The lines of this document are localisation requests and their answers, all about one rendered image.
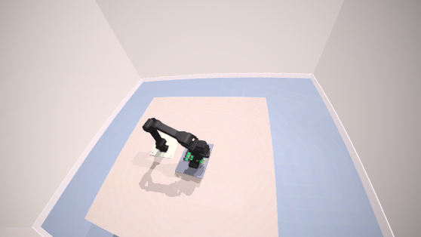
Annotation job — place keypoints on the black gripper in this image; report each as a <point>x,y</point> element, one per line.
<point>193,163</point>

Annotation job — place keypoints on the lavender switch panel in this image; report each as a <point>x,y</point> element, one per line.
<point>183,164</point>

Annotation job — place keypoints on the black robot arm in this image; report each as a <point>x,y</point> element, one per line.
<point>153,125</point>

